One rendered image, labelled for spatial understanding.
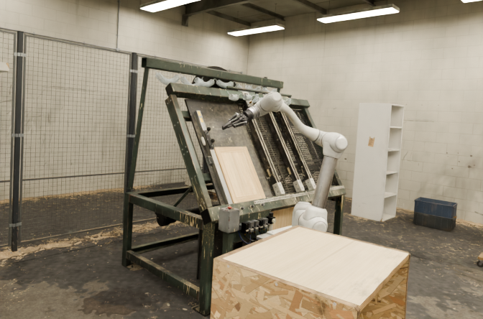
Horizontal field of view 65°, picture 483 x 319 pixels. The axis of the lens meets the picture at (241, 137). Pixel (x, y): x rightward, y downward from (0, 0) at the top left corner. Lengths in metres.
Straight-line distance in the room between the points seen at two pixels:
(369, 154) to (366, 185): 0.56
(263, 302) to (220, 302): 0.15
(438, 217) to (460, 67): 2.82
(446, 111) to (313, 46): 3.40
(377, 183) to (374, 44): 3.19
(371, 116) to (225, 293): 6.19
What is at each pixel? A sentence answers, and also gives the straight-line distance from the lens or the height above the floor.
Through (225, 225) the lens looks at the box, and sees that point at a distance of 3.05.
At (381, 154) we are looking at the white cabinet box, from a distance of 7.05.
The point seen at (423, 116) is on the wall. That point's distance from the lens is 8.28.
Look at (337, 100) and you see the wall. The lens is 9.06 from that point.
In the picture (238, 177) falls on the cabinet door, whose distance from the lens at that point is 3.61.
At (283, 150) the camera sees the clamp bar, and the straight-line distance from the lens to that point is 4.24.
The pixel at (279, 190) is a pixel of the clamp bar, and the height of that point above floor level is 0.95.
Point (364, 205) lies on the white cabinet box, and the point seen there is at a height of 0.21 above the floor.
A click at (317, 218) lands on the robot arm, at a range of 2.77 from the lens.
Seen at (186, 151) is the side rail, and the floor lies 1.34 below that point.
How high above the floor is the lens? 1.65
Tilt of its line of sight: 3 degrees down
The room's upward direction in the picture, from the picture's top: 3 degrees clockwise
